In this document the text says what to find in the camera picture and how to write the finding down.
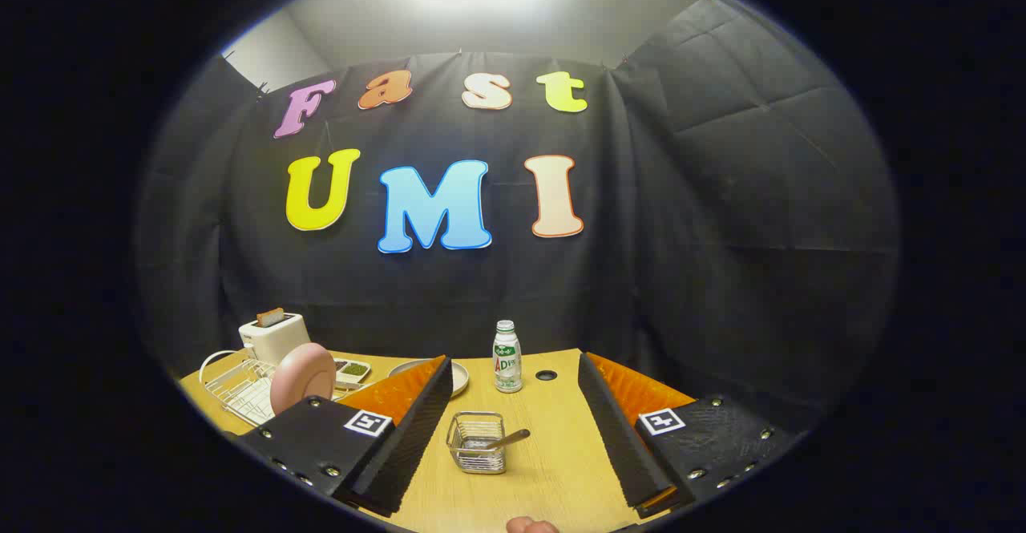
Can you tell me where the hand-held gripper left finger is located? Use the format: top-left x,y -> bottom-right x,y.
236,355 -> 454,518

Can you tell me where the black backdrop cloth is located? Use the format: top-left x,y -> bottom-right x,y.
136,0 -> 903,430

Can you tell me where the white wire dish rack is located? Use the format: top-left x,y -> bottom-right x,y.
199,349 -> 370,427

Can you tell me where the pink plate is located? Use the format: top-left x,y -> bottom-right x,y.
269,343 -> 337,418

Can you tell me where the metal wire basket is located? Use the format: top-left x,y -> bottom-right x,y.
446,411 -> 507,474

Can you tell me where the brown-handled spoon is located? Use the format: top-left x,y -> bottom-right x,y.
465,429 -> 531,452

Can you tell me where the white toaster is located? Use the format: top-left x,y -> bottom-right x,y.
239,313 -> 311,367

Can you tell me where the white two-compartment condiment dish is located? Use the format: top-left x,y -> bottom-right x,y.
333,358 -> 373,390

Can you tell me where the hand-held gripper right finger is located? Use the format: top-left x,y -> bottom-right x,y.
577,351 -> 802,520

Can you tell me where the white green-label drink bottle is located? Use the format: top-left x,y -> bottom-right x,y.
492,320 -> 523,394

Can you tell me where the beige round plate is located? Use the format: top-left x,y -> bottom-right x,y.
388,358 -> 471,399

